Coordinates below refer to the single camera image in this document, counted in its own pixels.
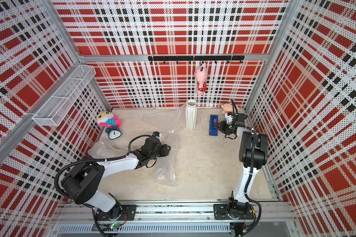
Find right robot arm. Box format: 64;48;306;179
214;100;268;220

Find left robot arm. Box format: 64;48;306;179
54;131;171;213

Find bubble wrap pile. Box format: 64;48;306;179
141;105;186;134

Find blue tape dispenser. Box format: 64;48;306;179
209;115;219;136

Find plush doll blue pants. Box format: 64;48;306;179
221;103;236;115

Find tall white ribbed vase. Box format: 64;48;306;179
185;99;197;129

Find teal alarm clock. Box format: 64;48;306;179
105;125;121;140

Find white pink owl plush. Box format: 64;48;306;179
96;111;122;127

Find pink hanging plush toy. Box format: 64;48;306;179
194;62;208;95

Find black hook rail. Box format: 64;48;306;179
148;55;245;63

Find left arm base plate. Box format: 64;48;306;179
96;204;137;221

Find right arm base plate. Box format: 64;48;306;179
213;203;255;220

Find white wire mesh shelf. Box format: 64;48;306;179
32;65;96;127

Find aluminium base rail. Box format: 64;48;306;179
46;199;301;237

